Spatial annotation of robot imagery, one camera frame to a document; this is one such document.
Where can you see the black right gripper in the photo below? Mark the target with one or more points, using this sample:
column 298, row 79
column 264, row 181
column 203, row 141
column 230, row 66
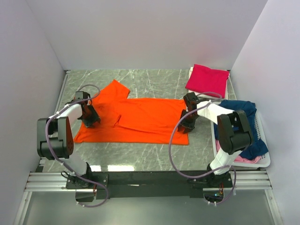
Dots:
column 188, row 127

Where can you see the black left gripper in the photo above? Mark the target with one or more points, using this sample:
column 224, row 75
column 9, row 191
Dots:
column 94, row 118

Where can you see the orange t-shirt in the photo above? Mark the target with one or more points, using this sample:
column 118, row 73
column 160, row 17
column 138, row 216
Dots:
column 133, row 120

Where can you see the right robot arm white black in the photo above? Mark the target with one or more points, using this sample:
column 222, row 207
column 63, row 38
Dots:
column 235, row 134

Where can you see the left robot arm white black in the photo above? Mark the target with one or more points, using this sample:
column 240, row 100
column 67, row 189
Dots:
column 55, row 139

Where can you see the folded white t-shirt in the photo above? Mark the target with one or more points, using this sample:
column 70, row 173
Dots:
column 206, row 95

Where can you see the folded magenta t-shirt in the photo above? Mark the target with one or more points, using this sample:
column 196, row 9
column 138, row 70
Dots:
column 204, row 79

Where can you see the light pink t-shirt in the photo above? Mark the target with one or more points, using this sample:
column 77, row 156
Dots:
column 239, row 159

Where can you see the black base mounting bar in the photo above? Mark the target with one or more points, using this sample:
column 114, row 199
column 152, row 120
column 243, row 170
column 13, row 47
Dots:
column 146, row 184

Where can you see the white plastic laundry basket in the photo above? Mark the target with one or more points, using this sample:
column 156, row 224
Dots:
column 265, row 158

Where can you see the aluminium frame rail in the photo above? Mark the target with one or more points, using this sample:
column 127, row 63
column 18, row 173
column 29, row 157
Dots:
column 54, row 182

